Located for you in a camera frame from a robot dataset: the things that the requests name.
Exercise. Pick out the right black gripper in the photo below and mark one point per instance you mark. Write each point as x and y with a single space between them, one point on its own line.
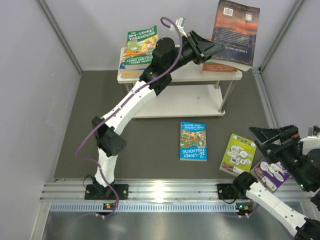
288 135

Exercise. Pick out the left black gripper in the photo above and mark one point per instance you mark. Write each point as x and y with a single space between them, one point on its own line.
201 48

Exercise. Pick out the orange 78-storey treehouse book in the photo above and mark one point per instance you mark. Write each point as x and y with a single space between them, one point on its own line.
210 68

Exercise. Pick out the dark tale of cities book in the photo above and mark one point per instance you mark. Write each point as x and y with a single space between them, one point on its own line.
235 27

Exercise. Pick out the green 104-storey treehouse book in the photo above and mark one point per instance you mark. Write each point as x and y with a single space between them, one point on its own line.
142 42

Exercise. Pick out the light blue storey treehouse book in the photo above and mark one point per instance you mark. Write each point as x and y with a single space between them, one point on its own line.
193 142

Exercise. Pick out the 130-storey treehouse book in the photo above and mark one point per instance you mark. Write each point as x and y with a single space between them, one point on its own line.
130 74

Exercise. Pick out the blue 91-storey treehouse book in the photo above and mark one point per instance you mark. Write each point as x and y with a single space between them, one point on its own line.
133 63

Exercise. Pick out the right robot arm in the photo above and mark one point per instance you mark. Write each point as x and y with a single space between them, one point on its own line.
304 186

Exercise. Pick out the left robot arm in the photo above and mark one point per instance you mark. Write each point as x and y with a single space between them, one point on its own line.
107 130

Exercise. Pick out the lime green cartoon book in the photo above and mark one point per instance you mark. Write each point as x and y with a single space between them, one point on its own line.
238 156

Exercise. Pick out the purple cartoon book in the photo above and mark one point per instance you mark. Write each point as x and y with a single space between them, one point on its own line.
271 175

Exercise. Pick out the white two-tier wooden shelf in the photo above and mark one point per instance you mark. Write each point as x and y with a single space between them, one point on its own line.
190 94

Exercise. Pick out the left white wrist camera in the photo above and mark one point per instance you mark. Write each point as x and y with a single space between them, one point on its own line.
180 23

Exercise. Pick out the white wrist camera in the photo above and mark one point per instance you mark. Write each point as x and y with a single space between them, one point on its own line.
312 141
180 23

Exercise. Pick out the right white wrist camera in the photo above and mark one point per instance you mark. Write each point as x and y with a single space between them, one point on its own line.
312 141

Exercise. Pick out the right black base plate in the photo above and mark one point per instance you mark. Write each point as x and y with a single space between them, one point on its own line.
228 191

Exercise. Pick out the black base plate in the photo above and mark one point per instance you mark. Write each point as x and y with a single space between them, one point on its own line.
95 192
228 191

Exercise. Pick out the aluminium mounting rail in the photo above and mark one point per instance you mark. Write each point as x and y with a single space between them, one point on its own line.
140 190

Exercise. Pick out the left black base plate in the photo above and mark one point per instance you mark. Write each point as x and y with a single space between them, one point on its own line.
95 192

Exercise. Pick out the slotted grey cable duct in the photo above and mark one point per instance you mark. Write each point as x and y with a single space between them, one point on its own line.
148 207

